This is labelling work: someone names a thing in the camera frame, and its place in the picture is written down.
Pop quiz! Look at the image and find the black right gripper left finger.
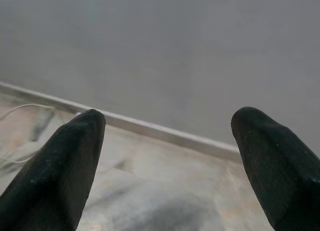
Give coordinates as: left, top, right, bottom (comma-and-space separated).
0, 108, 107, 231

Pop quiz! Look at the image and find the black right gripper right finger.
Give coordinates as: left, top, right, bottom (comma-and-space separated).
230, 106, 320, 231

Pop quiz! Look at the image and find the white skirting board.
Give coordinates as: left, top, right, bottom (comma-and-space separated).
0, 80, 242, 164

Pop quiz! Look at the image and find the white floor cable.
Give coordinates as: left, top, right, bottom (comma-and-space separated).
0, 103, 62, 170

